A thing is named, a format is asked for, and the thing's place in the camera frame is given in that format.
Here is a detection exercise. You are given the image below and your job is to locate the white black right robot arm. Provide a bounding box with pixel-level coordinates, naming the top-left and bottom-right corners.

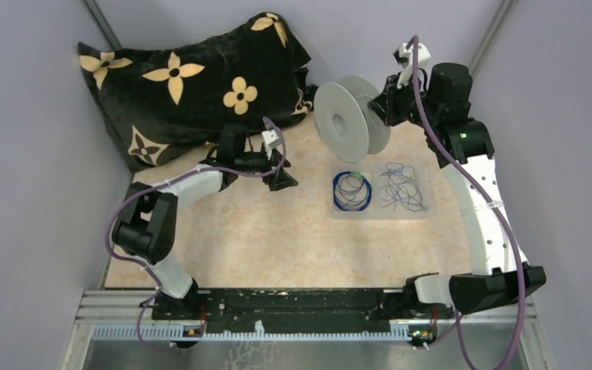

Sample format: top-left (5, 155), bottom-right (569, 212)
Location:
top-left (403, 62), bottom-right (547, 318)

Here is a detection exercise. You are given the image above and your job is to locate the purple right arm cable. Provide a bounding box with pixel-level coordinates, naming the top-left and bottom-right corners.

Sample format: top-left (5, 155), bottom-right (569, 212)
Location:
top-left (405, 34), bottom-right (528, 370)

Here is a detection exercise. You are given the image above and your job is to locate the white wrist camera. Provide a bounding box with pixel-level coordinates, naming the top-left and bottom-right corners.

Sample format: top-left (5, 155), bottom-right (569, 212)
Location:
top-left (261, 129), bottom-right (284, 156)
top-left (393, 43), bottom-right (432, 89)

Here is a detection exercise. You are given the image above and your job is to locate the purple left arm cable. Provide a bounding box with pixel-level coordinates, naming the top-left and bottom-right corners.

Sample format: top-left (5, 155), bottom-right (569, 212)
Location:
top-left (103, 116), bottom-right (288, 353)

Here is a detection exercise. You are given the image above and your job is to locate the blue tangled thin cable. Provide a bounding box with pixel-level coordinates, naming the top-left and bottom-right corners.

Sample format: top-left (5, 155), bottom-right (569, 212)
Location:
top-left (378, 162), bottom-right (430, 214)

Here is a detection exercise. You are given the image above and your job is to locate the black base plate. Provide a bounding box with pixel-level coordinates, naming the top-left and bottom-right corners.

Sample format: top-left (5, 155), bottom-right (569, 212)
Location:
top-left (151, 288), bottom-right (454, 334)

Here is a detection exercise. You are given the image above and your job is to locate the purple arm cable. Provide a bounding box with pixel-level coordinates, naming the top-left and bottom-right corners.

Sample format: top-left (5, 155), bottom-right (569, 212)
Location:
top-left (103, 116), bottom-right (288, 353)
top-left (405, 34), bottom-right (528, 370)

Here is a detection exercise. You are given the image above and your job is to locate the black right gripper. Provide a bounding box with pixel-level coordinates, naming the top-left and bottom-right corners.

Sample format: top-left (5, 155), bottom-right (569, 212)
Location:
top-left (369, 69), bottom-right (439, 130)

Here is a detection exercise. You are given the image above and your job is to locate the white slotted cable duct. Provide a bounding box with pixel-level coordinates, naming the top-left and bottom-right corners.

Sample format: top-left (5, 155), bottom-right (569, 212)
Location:
top-left (91, 320), bottom-right (432, 342)

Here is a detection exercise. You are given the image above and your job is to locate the blue coiled cable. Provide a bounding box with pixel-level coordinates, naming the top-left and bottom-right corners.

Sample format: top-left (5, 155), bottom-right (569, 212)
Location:
top-left (331, 171), bottom-right (374, 213)

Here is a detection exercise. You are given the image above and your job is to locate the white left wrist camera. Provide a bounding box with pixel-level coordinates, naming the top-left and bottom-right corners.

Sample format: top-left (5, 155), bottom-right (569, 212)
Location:
top-left (261, 129), bottom-right (284, 156)

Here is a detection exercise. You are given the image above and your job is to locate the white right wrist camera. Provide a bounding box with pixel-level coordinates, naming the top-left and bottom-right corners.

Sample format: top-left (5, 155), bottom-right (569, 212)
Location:
top-left (393, 43), bottom-right (432, 89)

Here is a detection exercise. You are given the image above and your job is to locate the white perforated cable spool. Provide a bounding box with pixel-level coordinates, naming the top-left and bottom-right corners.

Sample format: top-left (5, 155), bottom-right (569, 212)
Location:
top-left (314, 74), bottom-right (391, 163)

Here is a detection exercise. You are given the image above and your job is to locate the aluminium rail frame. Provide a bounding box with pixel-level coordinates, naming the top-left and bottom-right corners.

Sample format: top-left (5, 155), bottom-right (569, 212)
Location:
top-left (61, 288), bottom-right (555, 370)

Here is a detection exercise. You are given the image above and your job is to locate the clear plastic tray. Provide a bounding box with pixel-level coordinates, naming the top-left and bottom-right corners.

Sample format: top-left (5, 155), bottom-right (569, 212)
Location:
top-left (328, 160), bottom-right (436, 220)

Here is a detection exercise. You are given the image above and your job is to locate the black blanket with beige flowers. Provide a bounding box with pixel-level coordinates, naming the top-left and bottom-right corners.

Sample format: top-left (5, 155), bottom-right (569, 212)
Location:
top-left (77, 12), bottom-right (318, 173)

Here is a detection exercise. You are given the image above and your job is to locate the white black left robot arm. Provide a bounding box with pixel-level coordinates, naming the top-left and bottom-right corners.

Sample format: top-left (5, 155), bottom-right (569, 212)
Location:
top-left (104, 118), bottom-right (298, 319)

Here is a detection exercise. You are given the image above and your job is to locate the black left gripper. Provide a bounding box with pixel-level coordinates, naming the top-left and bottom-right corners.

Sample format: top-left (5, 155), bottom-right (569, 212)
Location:
top-left (234, 143), bottom-right (298, 190)

